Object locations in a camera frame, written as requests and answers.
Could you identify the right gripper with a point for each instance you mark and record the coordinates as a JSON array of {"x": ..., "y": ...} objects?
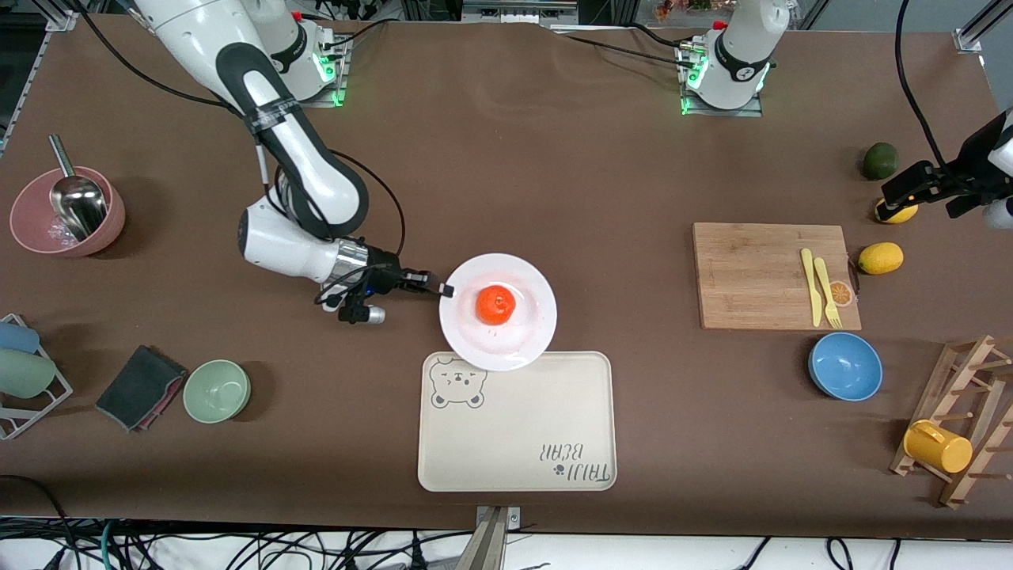
[{"x": 385, "y": 264}]

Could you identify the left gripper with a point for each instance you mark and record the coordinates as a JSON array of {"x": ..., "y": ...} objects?
[{"x": 952, "y": 180}]

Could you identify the orange fruit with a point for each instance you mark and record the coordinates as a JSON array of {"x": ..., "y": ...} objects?
[{"x": 495, "y": 305}]

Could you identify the white round plate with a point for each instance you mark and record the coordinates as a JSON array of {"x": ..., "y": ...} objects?
[{"x": 514, "y": 344}]

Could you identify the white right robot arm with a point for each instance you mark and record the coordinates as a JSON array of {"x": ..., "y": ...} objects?
[{"x": 277, "y": 245}]

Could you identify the yellow lemon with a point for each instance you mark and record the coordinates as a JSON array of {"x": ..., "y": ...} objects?
[
  {"x": 901, "y": 214},
  {"x": 881, "y": 258}
]

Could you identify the dark green avocado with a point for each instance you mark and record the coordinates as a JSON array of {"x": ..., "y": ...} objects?
[{"x": 880, "y": 161}]

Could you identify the orange slice sticker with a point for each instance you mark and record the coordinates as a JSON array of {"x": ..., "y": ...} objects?
[{"x": 844, "y": 294}]

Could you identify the yellow plastic fork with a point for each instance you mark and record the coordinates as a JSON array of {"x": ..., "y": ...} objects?
[{"x": 827, "y": 293}]

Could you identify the yellow plastic knife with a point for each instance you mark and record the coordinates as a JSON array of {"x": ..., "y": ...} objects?
[{"x": 812, "y": 293}]

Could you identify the cream bear print tray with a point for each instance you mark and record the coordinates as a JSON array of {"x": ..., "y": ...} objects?
[{"x": 514, "y": 435}]

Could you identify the wooden mug rack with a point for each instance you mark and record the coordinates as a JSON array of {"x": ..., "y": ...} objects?
[{"x": 977, "y": 372}]

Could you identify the blue bowl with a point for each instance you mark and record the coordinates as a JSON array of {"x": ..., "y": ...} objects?
[{"x": 845, "y": 366}]

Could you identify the bamboo cutting board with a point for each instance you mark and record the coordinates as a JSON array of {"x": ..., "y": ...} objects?
[{"x": 760, "y": 277}]

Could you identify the pale green bowl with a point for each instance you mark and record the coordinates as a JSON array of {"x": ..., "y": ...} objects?
[{"x": 217, "y": 391}]

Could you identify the yellow mug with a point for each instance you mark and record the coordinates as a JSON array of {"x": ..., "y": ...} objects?
[{"x": 938, "y": 447}]

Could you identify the pink folded cloth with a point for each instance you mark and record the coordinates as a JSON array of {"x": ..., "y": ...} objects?
[{"x": 168, "y": 404}]

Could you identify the dark grey folded cloth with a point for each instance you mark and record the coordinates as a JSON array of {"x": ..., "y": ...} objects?
[{"x": 136, "y": 386}]

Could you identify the pink bowl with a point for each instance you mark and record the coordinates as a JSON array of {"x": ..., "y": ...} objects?
[{"x": 111, "y": 218}]

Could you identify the steel scoop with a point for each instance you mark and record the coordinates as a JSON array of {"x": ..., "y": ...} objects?
[{"x": 79, "y": 207}]

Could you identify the light blue cup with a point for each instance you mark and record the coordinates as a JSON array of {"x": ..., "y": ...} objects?
[{"x": 17, "y": 338}]

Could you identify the pale green cup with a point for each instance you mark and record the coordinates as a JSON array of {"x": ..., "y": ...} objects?
[{"x": 24, "y": 374}]

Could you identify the aluminium frame profile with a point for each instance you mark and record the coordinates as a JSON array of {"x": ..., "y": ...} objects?
[
  {"x": 59, "y": 16},
  {"x": 977, "y": 28}
]

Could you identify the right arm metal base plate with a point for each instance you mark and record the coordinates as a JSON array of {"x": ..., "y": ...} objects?
[{"x": 332, "y": 99}]

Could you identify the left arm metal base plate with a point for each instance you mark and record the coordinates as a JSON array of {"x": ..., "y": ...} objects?
[{"x": 748, "y": 111}]

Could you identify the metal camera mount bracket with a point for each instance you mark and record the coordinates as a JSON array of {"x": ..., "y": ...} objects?
[{"x": 492, "y": 542}]

